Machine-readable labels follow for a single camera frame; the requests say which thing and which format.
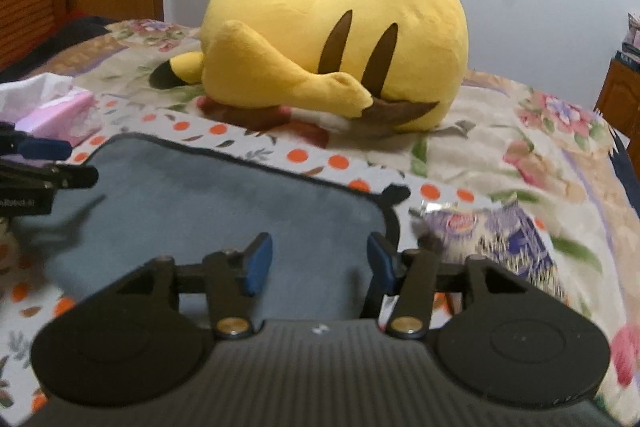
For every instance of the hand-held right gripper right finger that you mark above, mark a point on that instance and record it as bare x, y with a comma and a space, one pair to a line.
378, 258

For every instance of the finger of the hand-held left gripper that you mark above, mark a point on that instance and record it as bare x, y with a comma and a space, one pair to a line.
44, 149
60, 177

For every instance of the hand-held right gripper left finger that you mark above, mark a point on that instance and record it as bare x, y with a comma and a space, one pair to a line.
258, 263

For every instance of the grey towel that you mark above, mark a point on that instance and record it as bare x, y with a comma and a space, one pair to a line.
200, 207

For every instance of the pink tissue pack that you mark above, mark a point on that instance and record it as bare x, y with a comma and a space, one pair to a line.
60, 114

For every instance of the dark cloth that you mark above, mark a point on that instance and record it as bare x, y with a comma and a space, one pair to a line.
55, 38

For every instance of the purple snack packet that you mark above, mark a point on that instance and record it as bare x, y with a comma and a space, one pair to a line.
495, 239

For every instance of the red brown plush toy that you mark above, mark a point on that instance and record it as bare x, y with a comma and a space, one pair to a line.
260, 116

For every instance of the floral bed sheet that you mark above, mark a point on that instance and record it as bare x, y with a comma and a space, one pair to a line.
500, 147

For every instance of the yellow plush toy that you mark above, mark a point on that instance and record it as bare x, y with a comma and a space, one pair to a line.
320, 37

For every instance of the wooden bedside cabinet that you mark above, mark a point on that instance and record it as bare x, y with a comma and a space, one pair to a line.
619, 94

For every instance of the stack of books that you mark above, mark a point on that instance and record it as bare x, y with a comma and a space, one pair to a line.
632, 38

